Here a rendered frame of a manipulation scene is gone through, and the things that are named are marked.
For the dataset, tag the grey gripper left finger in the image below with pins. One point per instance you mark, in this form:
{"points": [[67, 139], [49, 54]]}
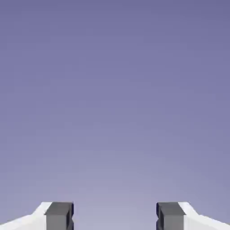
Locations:
{"points": [[55, 217]]}

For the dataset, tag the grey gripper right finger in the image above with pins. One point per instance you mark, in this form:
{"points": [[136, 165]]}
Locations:
{"points": [[172, 217]]}

